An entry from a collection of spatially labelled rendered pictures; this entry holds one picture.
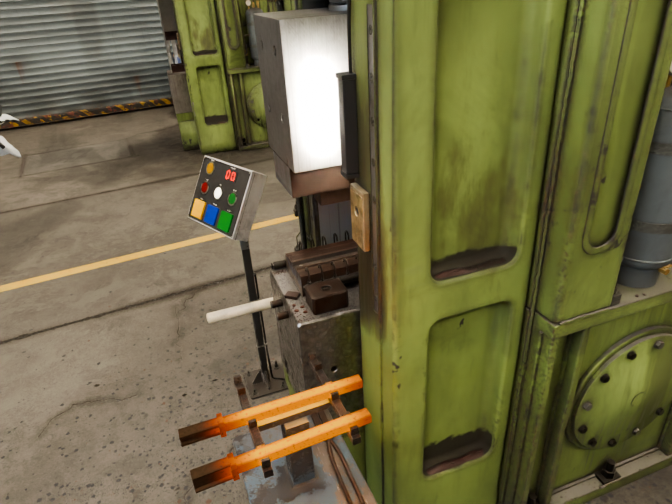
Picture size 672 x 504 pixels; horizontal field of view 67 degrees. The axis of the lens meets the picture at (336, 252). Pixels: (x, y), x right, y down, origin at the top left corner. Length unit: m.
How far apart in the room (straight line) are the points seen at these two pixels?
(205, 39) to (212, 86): 0.51
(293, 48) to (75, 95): 8.12
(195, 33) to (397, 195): 5.27
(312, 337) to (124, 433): 1.36
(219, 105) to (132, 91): 3.21
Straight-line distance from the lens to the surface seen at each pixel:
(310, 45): 1.41
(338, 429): 1.23
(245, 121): 6.39
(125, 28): 9.31
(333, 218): 1.92
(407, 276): 1.30
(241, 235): 2.06
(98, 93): 9.39
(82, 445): 2.79
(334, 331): 1.64
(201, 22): 6.31
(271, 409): 1.29
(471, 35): 1.27
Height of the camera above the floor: 1.86
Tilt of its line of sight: 29 degrees down
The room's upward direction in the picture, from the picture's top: 4 degrees counter-clockwise
